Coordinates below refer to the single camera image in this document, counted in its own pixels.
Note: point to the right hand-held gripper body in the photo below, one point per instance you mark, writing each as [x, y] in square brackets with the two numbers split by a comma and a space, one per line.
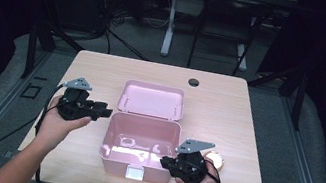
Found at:
[191, 169]

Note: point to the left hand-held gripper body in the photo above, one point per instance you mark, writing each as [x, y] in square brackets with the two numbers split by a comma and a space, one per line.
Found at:
[75, 105]

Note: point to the person's left hand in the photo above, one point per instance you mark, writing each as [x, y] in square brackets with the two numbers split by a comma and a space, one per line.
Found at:
[54, 128]

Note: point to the white standing desk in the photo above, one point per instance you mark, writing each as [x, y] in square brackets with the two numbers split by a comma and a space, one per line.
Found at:
[170, 21]

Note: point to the black metal stool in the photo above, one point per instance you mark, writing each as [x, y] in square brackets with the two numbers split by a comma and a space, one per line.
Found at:
[228, 18]

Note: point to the black frame post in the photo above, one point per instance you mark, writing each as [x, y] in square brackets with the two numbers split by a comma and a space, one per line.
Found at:
[31, 48]
[299, 102]

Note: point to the grey metal table bracket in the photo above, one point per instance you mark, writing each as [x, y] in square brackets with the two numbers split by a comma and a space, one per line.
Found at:
[8, 154]

